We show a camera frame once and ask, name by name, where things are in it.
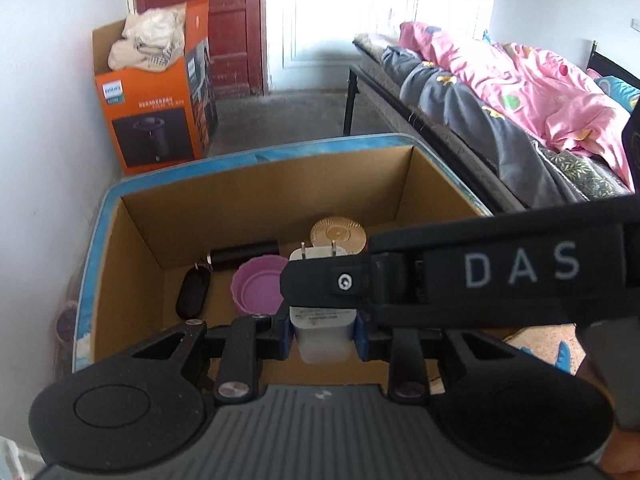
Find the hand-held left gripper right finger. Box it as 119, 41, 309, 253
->
352, 310, 507, 402

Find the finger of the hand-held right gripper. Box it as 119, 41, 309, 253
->
279, 227, 426, 318

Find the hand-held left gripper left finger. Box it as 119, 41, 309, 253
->
132, 312, 293, 403

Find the white charger plug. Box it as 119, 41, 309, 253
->
289, 241, 358, 365

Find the gold round lid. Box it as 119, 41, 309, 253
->
310, 216, 369, 257

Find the purple plastic lid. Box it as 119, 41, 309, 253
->
231, 255, 291, 317

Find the brown cardboard box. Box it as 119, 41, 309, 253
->
90, 145, 496, 396

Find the black cylindrical flashlight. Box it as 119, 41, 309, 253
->
207, 240, 280, 272

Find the black key fob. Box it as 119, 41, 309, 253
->
176, 262, 211, 318

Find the grey printed blanket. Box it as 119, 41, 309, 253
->
380, 45, 636, 211

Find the bed with pink blanket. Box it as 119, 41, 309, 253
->
344, 35, 640, 213

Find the blue pillow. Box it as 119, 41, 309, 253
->
592, 75, 640, 111

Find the pink printed blanket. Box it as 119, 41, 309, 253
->
397, 21, 636, 181

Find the orange appliance box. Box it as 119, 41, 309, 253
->
92, 0, 219, 176

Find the white door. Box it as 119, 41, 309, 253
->
267, 0, 501, 93

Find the dark red wooden door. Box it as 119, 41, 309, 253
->
131, 0, 268, 101

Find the cream crumpled cloth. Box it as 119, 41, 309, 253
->
107, 4, 187, 72

